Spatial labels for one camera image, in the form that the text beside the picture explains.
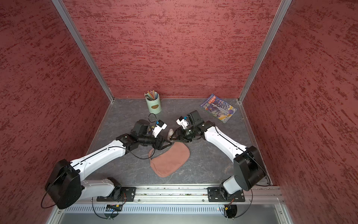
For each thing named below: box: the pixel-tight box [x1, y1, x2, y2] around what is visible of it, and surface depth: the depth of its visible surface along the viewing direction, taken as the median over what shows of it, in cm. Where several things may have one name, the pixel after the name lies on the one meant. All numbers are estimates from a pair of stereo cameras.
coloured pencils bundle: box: [143, 90, 159, 101], surface depth 108 cm
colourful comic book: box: [199, 93, 238, 124], surface depth 116 cm
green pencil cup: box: [145, 91, 162, 115], surface depth 108 cm
